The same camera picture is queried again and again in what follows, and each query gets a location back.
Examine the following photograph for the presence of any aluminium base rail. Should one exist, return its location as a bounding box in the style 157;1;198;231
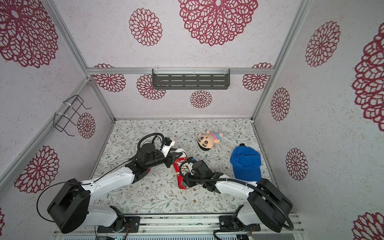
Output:
53;212;306;238

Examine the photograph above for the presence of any black wire wall rack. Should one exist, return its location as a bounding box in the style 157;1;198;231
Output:
53;95;91;137

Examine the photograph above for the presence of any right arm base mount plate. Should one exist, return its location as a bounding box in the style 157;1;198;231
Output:
219;216;261;232

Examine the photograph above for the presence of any grey metal wall shelf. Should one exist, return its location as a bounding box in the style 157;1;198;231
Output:
152;69;231;90

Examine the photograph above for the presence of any blue cap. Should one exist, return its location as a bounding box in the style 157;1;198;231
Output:
230;144;262;182

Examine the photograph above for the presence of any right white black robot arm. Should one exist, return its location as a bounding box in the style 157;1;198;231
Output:
179;157;295;240

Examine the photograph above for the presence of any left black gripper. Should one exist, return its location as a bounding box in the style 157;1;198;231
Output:
147;148;184;170

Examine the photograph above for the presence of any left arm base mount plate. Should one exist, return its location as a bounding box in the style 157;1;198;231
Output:
96;216;141;234

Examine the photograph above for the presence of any cartoon boy plush doll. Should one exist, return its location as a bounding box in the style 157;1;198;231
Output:
197;131;224;151

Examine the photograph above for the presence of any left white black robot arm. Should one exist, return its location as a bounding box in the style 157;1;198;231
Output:
47;133;187;234

